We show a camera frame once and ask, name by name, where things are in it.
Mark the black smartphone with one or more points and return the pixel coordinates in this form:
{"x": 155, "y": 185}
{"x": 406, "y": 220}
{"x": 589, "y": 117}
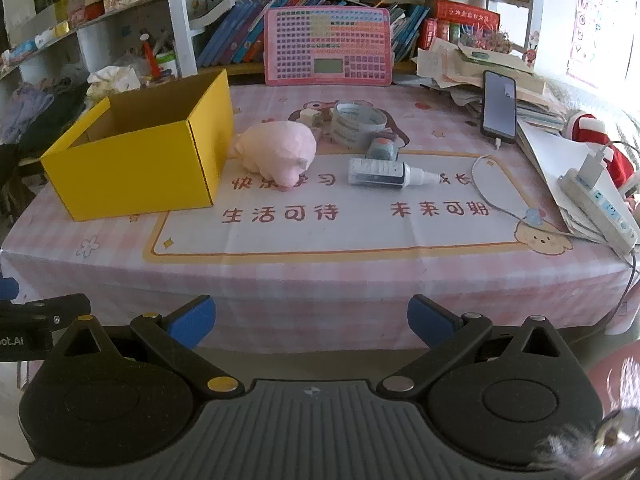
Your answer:
{"x": 499, "y": 115}

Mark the yellow cardboard box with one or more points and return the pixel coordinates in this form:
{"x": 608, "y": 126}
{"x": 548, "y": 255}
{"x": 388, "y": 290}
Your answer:
{"x": 148, "y": 150}

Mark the red white pen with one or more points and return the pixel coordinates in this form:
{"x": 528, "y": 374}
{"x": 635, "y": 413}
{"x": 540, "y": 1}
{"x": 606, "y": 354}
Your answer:
{"x": 150, "y": 57}

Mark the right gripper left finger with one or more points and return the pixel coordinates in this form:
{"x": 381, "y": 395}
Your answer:
{"x": 171, "y": 340}

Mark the pile of papers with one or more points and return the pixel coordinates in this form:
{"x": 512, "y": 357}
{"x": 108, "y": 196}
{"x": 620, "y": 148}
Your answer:
{"x": 463, "y": 70}

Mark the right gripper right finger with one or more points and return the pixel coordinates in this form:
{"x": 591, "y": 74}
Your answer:
{"x": 451, "y": 341}

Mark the white power strip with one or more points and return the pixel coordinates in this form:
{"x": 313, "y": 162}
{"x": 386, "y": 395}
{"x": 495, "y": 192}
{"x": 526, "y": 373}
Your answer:
{"x": 616, "y": 230}

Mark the pink plush pig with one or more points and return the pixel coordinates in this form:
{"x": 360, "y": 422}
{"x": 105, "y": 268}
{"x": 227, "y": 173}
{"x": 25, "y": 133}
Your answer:
{"x": 279, "y": 151}

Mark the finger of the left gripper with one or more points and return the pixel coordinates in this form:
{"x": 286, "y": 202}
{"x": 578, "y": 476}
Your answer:
{"x": 9, "y": 288}

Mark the grey toy truck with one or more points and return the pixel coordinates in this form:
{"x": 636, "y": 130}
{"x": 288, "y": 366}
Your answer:
{"x": 382, "y": 148}

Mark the white glue bottle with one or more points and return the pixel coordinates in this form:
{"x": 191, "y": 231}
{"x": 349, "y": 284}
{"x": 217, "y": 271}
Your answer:
{"x": 387, "y": 174}

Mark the pink printed tablecloth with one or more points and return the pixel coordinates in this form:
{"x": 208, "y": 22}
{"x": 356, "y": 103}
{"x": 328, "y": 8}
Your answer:
{"x": 329, "y": 266}

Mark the pile of clothes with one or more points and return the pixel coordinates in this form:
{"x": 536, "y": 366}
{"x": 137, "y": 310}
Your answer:
{"x": 36, "y": 117}

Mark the red santa plush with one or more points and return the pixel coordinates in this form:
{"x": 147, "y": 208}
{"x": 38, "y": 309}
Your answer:
{"x": 604, "y": 154}

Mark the pink learning keyboard tablet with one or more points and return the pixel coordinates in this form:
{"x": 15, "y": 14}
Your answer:
{"x": 328, "y": 45}

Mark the clear tape roll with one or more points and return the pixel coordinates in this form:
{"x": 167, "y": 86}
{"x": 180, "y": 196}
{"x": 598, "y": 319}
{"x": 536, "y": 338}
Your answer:
{"x": 355, "y": 125}

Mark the white charger cube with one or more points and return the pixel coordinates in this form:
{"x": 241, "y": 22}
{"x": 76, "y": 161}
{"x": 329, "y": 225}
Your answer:
{"x": 310, "y": 118}

